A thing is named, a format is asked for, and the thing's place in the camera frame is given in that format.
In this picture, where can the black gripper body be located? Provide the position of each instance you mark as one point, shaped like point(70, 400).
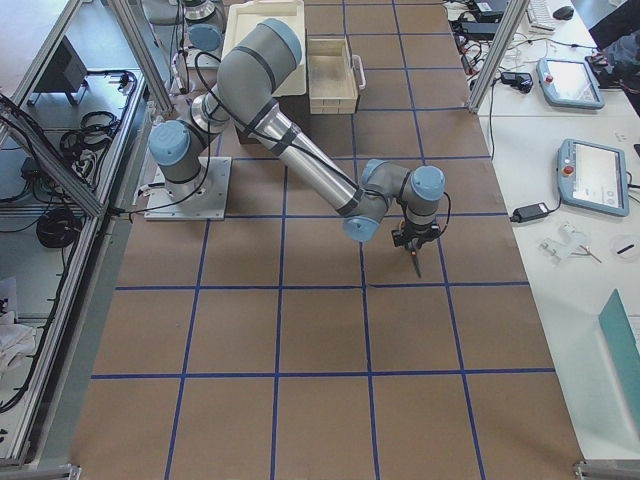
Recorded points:
point(414, 238)

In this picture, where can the grey orange scissors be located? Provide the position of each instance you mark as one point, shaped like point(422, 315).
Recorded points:
point(414, 253)

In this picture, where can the wooden drawer with white handle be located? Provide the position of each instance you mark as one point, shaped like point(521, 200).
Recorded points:
point(336, 76)

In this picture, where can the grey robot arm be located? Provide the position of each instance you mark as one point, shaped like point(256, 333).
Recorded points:
point(176, 145)
point(206, 24)

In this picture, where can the black power adapter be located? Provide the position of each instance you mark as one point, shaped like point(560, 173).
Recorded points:
point(529, 213)

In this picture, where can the near teach pendant tablet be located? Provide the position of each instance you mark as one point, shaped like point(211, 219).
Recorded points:
point(593, 177)

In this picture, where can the teach pendant tablet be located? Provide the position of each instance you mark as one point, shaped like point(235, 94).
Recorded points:
point(593, 177)
point(569, 83)

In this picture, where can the far teach pendant tablet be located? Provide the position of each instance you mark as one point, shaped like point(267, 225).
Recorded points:
point(569, 83)

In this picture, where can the teal folder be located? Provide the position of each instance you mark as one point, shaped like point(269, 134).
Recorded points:
point(621, 342)

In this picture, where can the black computer mouse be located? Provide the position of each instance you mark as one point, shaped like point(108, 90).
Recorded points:
point(563, 13)

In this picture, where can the white foam tray box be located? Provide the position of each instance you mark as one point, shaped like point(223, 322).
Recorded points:
point(265, 48)

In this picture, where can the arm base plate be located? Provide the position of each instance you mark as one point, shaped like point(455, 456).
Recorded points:
point(204, 198)

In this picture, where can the aluminium frame post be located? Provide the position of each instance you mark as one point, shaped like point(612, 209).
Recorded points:
point(504, 35)

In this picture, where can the black monitor under frame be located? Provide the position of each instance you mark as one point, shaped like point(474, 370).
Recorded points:
point(65, 73)

